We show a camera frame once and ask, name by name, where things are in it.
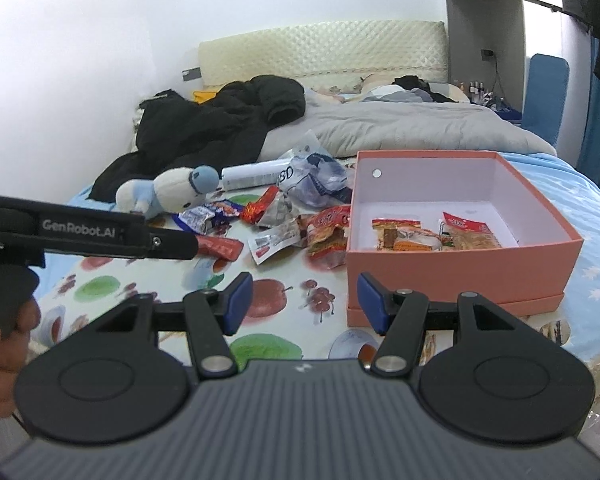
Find red top yellow snack packet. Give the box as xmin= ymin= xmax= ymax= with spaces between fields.
xmin=440 ymin=211 xmax=502 ymax=251

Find blue white snack packet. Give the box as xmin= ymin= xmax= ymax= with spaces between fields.
xmin=178 ymin=200 xmax=244 ymax=234

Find long flat red packet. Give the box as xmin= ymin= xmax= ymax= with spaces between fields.
xmin=195 ymin=237 xmax=244 ymax=262

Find grey foil packet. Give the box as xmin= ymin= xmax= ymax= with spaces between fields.
xmin=257 ymin=192 xmax=302 ymax=229

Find blue chair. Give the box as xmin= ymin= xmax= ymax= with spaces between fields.
xmin=521 ymin=53 xmax=570 ymax=147

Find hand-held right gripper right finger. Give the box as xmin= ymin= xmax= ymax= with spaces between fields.
xmin=357 ymin=272 xmax=528 ymax=377

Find group of small bottles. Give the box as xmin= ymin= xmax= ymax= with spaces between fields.
xmin=452 ymin=79 xmax=521 ymax=113

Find red packet with round logo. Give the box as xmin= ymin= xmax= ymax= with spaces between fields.
xmin=394 ymin=227 xmax=443 ymax=252

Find pink cardboard box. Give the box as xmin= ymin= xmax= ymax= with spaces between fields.
xmin=345 ymin=149 xmax=583 ymax=328

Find white cylindrical bottle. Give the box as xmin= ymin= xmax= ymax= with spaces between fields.
xmin=221 ymin=157 xmax=296 ymax=192

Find cream quilted headboard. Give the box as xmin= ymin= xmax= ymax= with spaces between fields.
xmin=197 ymin=20 xmax=448 ymax=92

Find white packet with red label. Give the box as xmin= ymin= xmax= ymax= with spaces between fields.
xmin=247 ymin=222 xmax=306 ymax=267

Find grey blanket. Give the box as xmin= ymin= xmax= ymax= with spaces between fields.
xmin=257 ymin=85 xmax=558 ymax=158

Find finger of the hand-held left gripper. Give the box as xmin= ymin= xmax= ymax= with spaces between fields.
xmin=145 ymin=227 xmax=199 ymax=261

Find red foil packet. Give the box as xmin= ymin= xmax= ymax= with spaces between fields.
xmin=240 ymin=186 xmax=280 ymax=225

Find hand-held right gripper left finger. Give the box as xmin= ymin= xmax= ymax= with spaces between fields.
xmin=82 ymin=272 xmax=254 ymax=378

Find large red orange snack packet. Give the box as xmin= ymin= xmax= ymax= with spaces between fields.
xmin=300 ymin=204 xmax=353 ymax=267

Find dark clothes on pillow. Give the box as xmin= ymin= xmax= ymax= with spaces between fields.
xmin=392 ymin=75 xmax=456 ymax=103

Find clear plastic bag blue print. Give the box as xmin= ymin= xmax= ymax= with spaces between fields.
xmin=275 ymin=130 xmax=353 ymax=211

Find person's left hand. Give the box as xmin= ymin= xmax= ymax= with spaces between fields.
xmin=0 ymin=295 xmax=42 ymax=418

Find blue white plush penguin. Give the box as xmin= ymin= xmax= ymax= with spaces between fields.
xmin=115 ymin=165 xmax=221 ymax=220

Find white cabinet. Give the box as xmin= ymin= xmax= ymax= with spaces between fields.
xmin=440 ymin=0 xmax=566 ymax=106

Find pink floral pillow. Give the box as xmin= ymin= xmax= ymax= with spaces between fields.
xmin=310 ymin=74 xmax=471 ymax=105

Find white and black clothes pile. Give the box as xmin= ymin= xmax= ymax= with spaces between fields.
xmin=129 ymin=89 xmax=178 ymax=151

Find black puffer jacket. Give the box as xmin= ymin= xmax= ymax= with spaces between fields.
xmin=89 ymin=74 xmax=307 ymax=203

